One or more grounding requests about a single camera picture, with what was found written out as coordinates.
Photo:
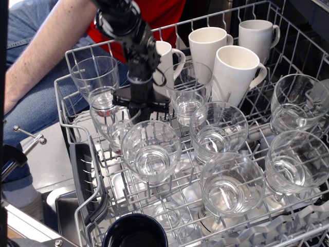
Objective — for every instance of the white mug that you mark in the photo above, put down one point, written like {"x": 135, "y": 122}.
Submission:
{"x": 259, "y": 36}
{"x": 236, "y": 71}
{"x": 167, "y": 59}
{"x": 204, "y": 43}

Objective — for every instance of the wide clear glass front right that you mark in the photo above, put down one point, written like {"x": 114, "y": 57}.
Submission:
{"x": 296, "y": 162}

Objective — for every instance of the dark blue mug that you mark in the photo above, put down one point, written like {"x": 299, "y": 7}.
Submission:
{"x": 135, "y": 230}

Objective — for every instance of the white mug far right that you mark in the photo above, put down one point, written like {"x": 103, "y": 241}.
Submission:
{"x": 259, "y": 36}

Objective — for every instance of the tall clear glass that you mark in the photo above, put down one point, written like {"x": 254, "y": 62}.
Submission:
{"x": 188, "y": 85}
{"x": 96, "y": 75}
{"x": 112, "y": 123}

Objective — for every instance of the person's bare forearm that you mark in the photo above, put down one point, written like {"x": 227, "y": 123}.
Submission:
{"x": 60, "y": 32}

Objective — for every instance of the wide clear glass back right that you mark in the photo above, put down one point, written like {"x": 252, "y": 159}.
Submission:
{"x": 298, "y": 102}

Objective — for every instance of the white mug left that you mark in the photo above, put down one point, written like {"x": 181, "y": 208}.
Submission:
{"x": 167, "y": 59}

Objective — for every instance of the white mug middle back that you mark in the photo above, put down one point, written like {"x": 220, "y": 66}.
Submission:
{"x": 204, "y": 43}

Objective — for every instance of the small clear glass lower rack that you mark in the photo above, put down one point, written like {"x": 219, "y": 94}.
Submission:
{"x": 167, "y": 215}

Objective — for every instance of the white sock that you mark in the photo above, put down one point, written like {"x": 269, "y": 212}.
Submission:
{"x": 27, "y": 199}

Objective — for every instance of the wide clear glass front centre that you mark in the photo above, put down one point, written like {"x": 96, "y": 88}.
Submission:
{"x": 231, "y": 184}

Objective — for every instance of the red shirt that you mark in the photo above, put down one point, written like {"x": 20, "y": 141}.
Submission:
{"x": 157, "y": 14}

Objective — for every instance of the blue jeans leg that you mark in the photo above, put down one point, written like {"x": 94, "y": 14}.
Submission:
{"x": 37, "y": 110}

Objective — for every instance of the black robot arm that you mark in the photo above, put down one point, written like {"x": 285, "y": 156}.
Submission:
{"x": 121, "y": 21}

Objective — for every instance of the wide clear glass front left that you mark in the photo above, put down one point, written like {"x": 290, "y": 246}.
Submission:
{"x": 151, "y": 150}

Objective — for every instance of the metal clamp stand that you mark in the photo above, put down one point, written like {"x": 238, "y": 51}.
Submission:
{"x": 13, "y": 157}

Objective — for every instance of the dark grey rack handle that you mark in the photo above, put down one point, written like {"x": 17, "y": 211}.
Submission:
{"x": 81, "y": 162}

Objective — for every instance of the white mug front right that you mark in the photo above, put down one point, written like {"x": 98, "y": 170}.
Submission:
{"x": 236, "y": 71}

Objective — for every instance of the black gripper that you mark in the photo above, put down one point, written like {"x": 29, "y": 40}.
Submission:
{"x": 141, "y": 99}

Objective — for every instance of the grey wire dishwasher rack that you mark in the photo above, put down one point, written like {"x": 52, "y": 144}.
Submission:
{"x": 107, "y": 190}

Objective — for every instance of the wide clear glass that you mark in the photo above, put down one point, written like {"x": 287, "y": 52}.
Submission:
{"x": 151, "y": 150}
{"x": 217, "y": 127}
{"x": 296, "y": 162}
{"x": 231, "y": 184}
{"x": 298, "y": 102}

